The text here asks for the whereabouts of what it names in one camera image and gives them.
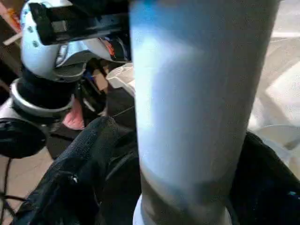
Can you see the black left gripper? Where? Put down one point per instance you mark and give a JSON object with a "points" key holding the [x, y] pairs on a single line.
{"points": [[82, 21]]}

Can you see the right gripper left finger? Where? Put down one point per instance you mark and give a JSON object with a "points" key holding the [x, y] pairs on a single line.
{"points": [[89, 175]]}

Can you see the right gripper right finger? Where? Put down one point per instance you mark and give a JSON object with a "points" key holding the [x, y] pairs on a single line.
{"points": [[264, 192]]}

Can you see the white plastic table leg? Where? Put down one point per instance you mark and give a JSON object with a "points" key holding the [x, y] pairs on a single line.
{"points": [[199, 93]]}

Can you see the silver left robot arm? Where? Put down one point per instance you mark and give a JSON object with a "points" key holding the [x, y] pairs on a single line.
{"points": [[39, 58]]}

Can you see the pink cloth item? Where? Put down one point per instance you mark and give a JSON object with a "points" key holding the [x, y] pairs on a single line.
{"points": [[73, 119]]}

